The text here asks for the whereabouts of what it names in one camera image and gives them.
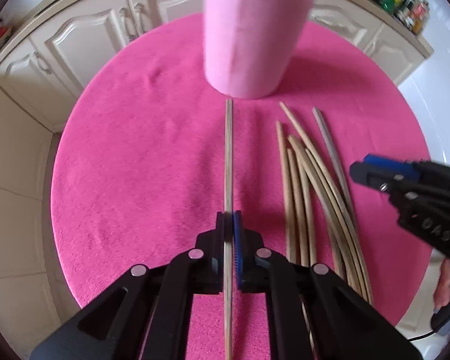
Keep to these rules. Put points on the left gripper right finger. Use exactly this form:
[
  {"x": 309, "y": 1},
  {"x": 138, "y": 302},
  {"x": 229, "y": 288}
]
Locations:
[{"x": 311, "y": 312}]

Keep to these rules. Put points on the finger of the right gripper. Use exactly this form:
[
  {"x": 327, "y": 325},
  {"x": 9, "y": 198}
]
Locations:
[{"x": 379, "y": 173}]

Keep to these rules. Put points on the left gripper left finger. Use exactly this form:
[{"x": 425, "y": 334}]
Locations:
[{"x": 145, "y": 313}]

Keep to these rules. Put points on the person right hand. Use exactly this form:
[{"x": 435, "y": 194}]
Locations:
[{"x": 441, "y": 296}]

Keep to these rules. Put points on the pink round tablecloth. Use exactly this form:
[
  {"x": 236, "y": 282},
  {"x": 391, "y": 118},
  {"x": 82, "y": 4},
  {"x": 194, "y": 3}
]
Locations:
[{"x": 243, "y": 179}]

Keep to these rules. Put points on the soy sauce bottle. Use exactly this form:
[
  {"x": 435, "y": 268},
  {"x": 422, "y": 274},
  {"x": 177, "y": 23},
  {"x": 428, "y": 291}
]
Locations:
[{"x": 403, "y": 9}]

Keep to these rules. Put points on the pink cup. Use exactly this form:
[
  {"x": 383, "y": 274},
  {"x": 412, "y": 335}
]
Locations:
[{"x": 248, "y": 44}]

